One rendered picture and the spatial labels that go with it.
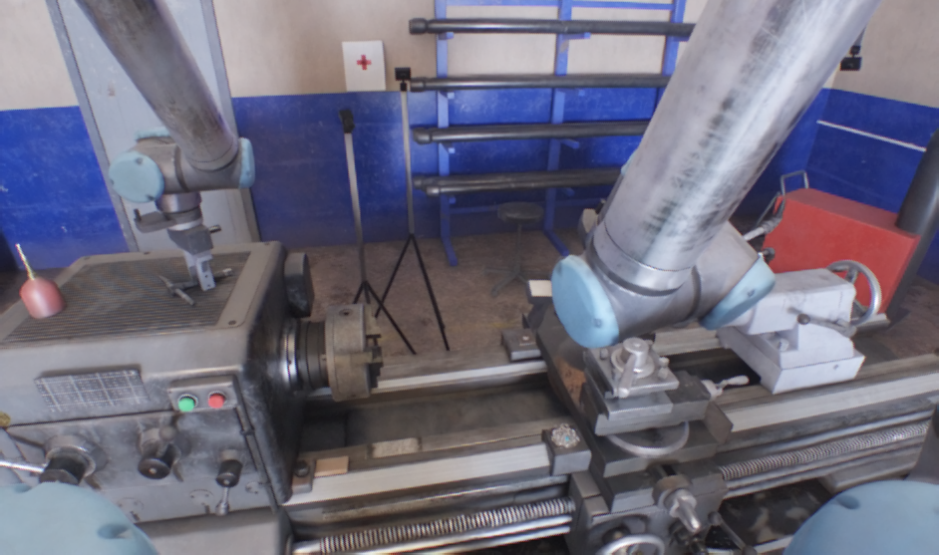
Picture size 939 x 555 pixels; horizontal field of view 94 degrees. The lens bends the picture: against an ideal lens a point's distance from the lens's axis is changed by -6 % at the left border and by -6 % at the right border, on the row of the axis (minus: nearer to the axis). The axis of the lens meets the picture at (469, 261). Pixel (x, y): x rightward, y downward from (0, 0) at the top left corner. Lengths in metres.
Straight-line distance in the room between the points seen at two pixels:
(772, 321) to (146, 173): 1.64
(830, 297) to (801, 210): 2.18
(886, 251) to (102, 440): 3.87
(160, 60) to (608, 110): 4.14
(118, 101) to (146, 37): 3.80
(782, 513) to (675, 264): 1.73
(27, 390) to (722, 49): 1.20
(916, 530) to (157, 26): 0.78
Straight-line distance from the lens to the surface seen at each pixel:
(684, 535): 1.52
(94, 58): 4.48
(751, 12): 0.32
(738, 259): 0.54
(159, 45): 0.70
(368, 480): 1.33
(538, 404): 1.67
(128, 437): 1.21
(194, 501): 1.34
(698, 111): 0.33
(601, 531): 1.42
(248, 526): 1.34
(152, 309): 1.20
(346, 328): 1.20
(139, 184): 0.97
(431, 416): 1.61
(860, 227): 3.83
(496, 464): 1.35
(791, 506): 2.11
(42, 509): 0.36
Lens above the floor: 1.89
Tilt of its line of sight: 28 degrees down
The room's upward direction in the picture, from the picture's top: straight up
